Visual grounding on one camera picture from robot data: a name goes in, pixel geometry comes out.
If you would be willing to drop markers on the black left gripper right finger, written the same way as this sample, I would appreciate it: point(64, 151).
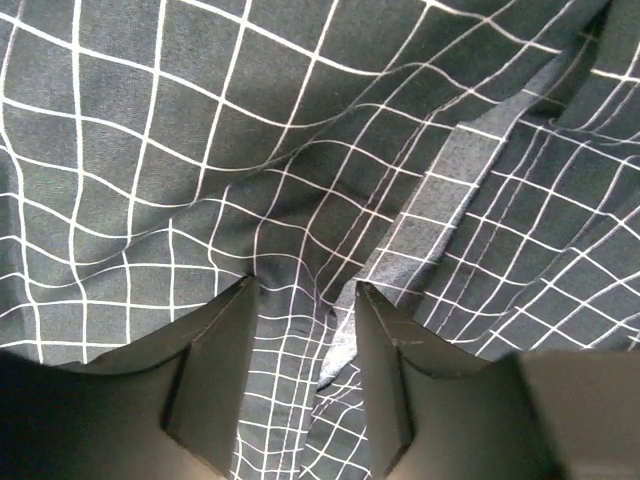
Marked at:
point(434, 411)

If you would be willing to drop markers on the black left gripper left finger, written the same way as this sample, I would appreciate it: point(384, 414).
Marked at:
point(165, 406)

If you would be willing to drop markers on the dark checked pillowcase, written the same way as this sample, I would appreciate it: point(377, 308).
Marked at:
point(476, 161)

